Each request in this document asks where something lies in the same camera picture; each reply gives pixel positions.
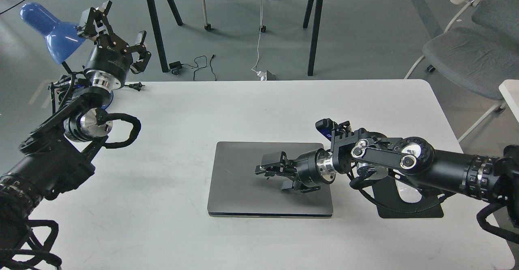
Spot black power plug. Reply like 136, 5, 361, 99
124, 82, 145, 92

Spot blue desk lamp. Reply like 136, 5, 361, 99
20, 2, 85, 74

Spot black mouse pad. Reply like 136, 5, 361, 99
371, 177, 444, 219

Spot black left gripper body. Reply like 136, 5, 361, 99
84, 33, 132, 90

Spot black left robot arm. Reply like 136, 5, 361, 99
1, 1, 151, 270

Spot grey office chair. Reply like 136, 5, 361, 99
422, 0, 519, 142

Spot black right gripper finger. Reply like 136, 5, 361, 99
255, 151, 299, 179
281, 176, 310, 193

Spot white side table edge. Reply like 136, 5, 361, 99
499, 79, 519, 122

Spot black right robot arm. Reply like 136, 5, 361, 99
255, 118, 519, 243

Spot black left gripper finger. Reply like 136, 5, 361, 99
76, 0, 115, 46
122, 30, 152, 74

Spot black power adapter with cable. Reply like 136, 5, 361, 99
168, 54, 218, 81

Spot white computer mouse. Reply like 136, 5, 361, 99
395, 181, 422, 204

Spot grey laptop notebook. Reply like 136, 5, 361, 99
207, 142, 333, 218

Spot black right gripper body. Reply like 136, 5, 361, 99
294, 148, 337, 190

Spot white power cable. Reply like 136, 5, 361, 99
251, 0, 277, 81

